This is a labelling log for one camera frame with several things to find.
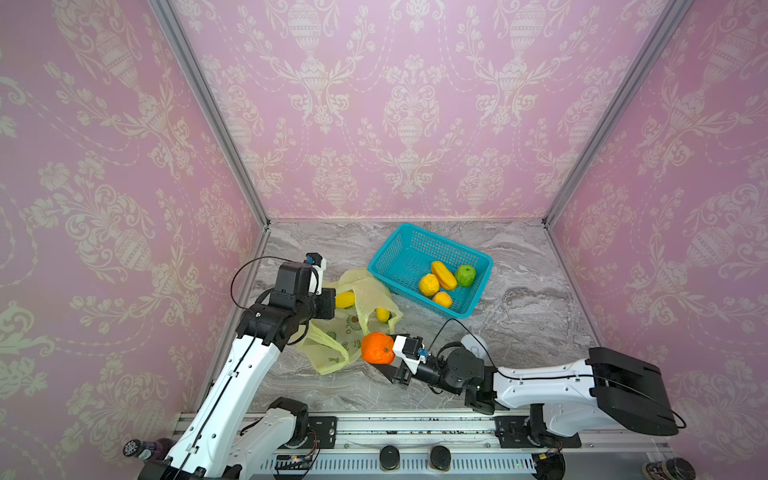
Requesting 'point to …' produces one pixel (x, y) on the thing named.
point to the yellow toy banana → (382, 313)
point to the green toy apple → (465, 275)
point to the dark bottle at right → (671, 468)
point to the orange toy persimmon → (378, 348)
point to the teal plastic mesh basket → (409, 255)
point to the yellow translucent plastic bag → (364, 305)
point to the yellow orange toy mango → (443, 276)
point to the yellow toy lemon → (345, 299)
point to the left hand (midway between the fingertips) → (333, 297)
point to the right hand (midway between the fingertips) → (376, 346)
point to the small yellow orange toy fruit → (442, 298)
